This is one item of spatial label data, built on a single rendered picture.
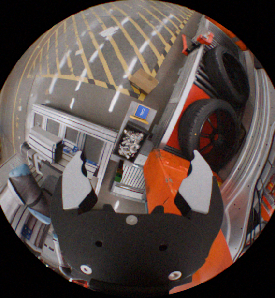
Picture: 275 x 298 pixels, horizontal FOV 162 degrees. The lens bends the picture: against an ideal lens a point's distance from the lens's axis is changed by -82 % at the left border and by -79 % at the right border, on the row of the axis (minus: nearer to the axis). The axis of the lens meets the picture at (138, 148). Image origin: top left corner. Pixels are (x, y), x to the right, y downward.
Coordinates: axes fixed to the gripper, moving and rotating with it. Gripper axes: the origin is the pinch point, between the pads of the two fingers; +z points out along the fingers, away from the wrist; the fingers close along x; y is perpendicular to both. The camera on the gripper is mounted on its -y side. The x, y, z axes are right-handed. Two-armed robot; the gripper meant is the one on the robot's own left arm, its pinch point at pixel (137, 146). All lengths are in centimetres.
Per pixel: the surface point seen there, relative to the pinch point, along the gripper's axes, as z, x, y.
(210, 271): -21.4, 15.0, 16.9
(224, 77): 60, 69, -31
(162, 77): 107, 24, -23
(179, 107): 63, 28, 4
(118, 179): 28.2, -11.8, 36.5
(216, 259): -19.0, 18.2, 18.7
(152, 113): 55, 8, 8
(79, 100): 98, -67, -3
